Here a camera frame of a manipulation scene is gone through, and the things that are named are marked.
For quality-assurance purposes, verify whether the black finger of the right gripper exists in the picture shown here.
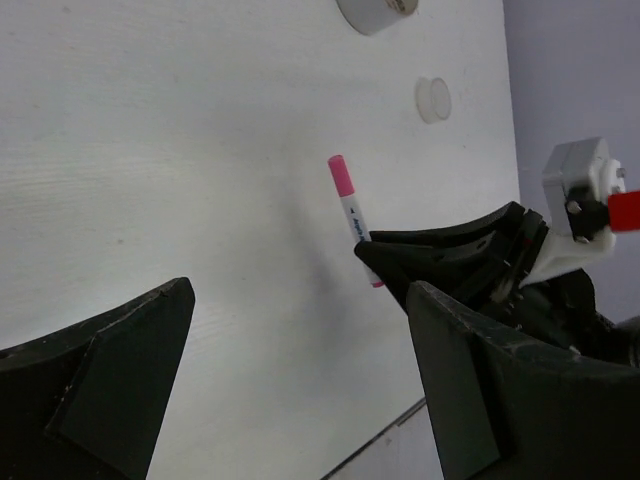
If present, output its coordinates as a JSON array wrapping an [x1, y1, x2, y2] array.
[[354, 202, 545, 320]]

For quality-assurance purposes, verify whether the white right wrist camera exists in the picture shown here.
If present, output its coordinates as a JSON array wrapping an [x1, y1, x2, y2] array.
[[520, 137, 639, 287]]

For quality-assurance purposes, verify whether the pink capped white marker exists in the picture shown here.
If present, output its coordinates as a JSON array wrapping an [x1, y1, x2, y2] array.
[[327, 154, 385, 290]]

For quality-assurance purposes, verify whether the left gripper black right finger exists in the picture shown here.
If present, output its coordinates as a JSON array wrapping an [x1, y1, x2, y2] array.
[[406, 282, 639, 479]]

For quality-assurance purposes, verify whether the large white tape roll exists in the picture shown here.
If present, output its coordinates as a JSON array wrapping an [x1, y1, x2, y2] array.
[[336, 0, 419, 36]]

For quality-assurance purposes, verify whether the small clear tape roll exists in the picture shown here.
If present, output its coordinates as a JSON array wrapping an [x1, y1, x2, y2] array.
[[415, 77, 452, 124]]

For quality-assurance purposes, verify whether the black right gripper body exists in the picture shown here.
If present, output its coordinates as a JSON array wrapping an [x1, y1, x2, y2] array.
[[494, 269, 639, 368]]

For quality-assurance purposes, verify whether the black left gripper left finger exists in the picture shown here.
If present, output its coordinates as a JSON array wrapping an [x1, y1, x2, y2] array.
[[1, 277, 195, 479]]

